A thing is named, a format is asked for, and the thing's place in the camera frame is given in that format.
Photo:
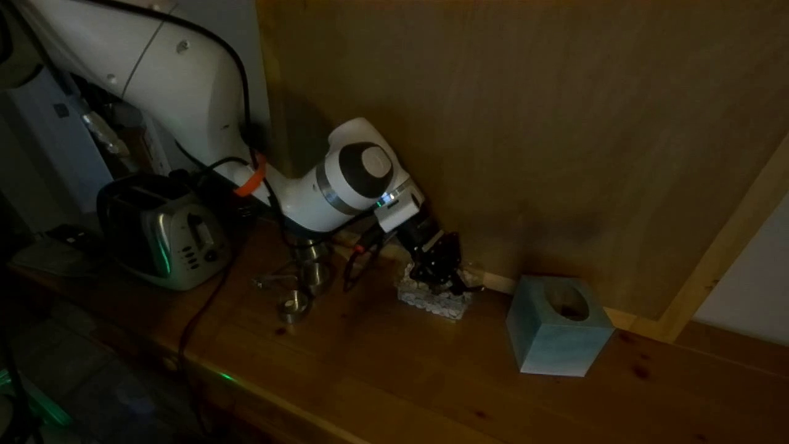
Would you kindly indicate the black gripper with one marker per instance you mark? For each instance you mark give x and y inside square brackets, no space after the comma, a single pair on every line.
[429,242]

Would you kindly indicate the clear container with white pieces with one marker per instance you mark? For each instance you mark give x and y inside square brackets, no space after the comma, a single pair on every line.
[434,304]

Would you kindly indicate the silver toaster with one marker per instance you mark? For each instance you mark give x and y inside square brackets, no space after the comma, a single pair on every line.
[168,236]

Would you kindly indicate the blue square container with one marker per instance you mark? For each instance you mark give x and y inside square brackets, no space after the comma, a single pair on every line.
[556,329]

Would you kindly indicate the large wooden board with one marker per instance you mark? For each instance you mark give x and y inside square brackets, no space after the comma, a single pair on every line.
[557,124]

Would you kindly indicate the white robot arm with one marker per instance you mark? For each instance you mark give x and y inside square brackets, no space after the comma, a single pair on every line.
[163,74]

